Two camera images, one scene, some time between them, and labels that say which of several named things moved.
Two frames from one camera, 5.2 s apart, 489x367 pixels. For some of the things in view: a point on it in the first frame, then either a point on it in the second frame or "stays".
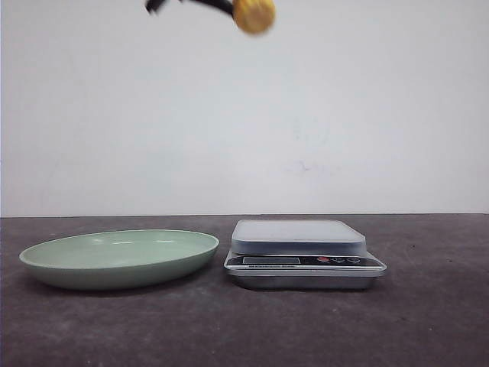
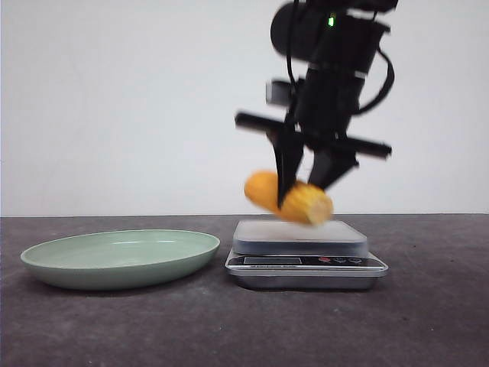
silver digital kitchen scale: x=270 y=254 stays
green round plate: x=120 y=259 stays
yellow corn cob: x=254 y=17 to x=303 y=203
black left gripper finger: x=226 y=4 to x=327 y=102
